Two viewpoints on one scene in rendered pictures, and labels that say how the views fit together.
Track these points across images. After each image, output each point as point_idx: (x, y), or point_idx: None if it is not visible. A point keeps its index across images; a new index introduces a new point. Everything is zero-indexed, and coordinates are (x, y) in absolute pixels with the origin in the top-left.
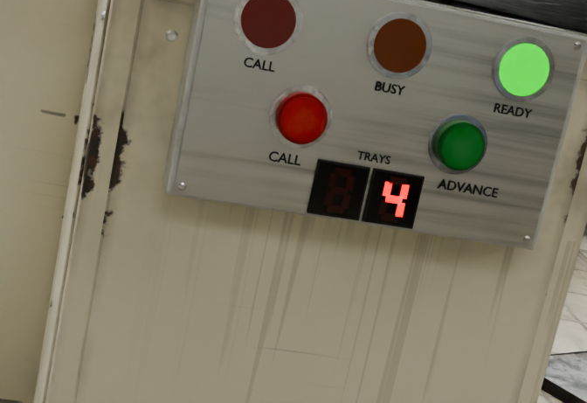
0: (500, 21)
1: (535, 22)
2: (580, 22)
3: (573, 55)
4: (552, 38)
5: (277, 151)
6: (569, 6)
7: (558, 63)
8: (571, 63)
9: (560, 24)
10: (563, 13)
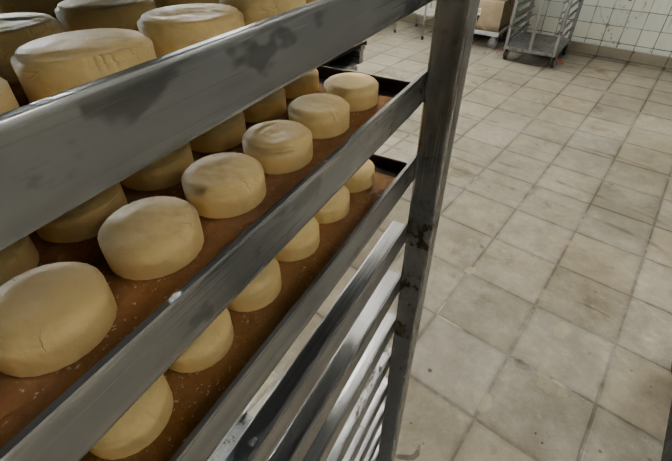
0: (349, 70)
1: (343, 63)
2: (349, 60)
3: (356, 69)
4: (354, 68)
5: None
6: (344, 57)
7: (355, 71)
8: (356, 70)
9: (343, 60)
10: (343, 58)
